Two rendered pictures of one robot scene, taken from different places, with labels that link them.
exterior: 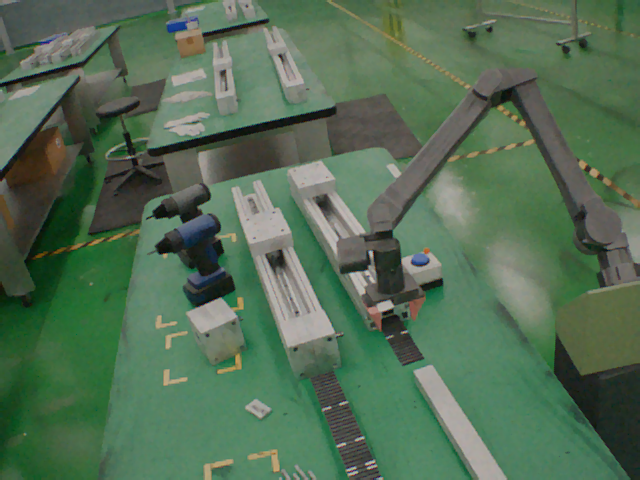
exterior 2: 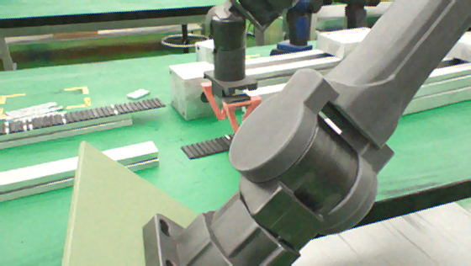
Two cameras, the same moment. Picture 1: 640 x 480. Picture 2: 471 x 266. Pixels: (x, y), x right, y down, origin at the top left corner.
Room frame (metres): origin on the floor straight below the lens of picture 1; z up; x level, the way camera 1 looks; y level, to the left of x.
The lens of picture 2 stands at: (0.86, -0.84, 1.16)
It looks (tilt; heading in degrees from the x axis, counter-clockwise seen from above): 27 degrees down; 73
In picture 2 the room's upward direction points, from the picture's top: straight up
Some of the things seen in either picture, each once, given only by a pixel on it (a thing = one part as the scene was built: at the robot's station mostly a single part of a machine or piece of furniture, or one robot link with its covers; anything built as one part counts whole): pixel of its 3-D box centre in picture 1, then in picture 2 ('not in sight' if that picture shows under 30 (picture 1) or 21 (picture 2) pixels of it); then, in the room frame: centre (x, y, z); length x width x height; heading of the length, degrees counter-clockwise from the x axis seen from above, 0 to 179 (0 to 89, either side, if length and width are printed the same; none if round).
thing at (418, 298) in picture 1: (405, 303); (235, 109); (1.07, -0.15, 0.86); 0.07 x 0.07 x 0.09; 9
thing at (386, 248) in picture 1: (383, 254); (229, 31); (1.07, -0.12, 1.00); 0.07 x 0.06 x 0.07; 84
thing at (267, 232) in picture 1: (267, 235); (354, 47); (1.48, 0.13, 0.87); 0.16 x 0.11 x 0.07; 9
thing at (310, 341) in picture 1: (315, 343); (198, 91); (1.04, 0.05, 0.83); 0.12 x 0.09 x 0.10; 99
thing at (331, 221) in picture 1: (337, 232); (406, 87); (1.51, -0.06, 0.82); 0.80 x 0.10 x 0.09; 9
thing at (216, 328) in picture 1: (221, 329); (223, 61); (1.16, 0.26, 0.83); 0.11 x 0.10 x 0.10; 114
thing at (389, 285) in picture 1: (390, 279); (230, 66); (1.07, -0.13, 0.93); 0.10 x 0.07 x 0.07; 99
